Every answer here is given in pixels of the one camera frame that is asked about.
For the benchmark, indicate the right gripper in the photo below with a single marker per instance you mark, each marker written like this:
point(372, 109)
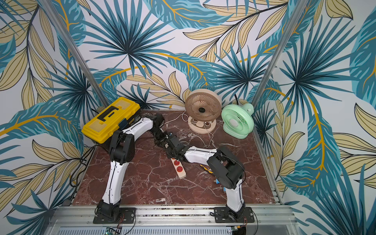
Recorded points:
point(177, 150)

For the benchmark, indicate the beige red power strip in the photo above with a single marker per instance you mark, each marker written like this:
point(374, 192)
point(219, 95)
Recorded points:
point(179, 168)

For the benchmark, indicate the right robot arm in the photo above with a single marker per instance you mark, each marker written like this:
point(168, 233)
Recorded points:
point(224, 165)

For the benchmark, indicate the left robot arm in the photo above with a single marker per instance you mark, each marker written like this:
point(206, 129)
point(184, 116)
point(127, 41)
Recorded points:
point(122, 151)

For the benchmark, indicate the beige desk fan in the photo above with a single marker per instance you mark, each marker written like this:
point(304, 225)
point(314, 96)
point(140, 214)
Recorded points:
point(203, 107)

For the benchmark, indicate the green desk fan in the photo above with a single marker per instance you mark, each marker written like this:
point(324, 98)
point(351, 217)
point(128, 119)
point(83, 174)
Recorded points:
point(238, 121)

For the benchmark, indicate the yellow black toolbox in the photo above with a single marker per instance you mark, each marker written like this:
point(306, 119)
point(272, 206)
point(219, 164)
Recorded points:
point(120, 114)

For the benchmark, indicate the blue plastic pipe fitting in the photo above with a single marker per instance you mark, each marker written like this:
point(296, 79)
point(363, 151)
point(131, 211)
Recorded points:
point(217, 182)

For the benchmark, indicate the yellow handled pliers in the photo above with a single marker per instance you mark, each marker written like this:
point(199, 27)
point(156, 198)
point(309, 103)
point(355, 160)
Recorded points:
point(206, 169)

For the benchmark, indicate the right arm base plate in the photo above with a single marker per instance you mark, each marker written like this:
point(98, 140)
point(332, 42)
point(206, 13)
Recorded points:
point(220, 214)

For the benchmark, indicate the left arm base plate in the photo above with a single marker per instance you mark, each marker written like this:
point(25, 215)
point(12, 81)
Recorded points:
point(129, 216)

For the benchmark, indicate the aluminium front rail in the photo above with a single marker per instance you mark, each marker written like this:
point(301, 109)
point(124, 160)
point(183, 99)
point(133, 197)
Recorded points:
point(268, 219)

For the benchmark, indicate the left metal frame post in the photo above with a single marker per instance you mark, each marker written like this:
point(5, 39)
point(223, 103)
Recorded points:
point(62, 30)

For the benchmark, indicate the metal frame post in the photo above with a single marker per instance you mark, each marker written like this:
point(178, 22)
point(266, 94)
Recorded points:
point(298, 11)
point(62, 30)

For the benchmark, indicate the right metal frame post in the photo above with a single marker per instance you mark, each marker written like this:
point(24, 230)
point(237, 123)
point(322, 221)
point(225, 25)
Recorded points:
point(298, 11)

